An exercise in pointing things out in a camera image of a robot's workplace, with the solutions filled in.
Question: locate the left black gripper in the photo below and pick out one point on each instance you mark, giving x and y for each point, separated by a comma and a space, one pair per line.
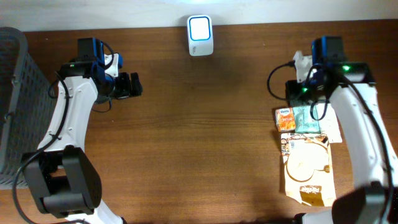
124, 88

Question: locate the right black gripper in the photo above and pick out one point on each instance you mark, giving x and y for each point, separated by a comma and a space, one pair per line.
293, 98

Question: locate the orange tissue packet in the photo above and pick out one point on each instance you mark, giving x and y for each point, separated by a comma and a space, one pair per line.
285, 120

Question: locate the teal wipes packet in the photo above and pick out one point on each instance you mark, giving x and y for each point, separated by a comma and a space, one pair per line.
304, 123

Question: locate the white tube gold cap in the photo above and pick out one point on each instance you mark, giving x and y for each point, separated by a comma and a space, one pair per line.
328, 122

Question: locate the glutinous rice bag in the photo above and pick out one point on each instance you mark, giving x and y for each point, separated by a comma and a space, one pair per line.
308, 169

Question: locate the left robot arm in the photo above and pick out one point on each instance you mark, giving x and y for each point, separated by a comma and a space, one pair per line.
61, 179

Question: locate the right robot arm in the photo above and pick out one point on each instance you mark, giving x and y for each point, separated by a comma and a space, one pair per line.
350, 89

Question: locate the white barcode scanner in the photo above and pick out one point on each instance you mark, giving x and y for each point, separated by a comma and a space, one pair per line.
200, 35

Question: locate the grey plastic mesh basket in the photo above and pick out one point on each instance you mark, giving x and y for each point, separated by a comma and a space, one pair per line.
26, 108

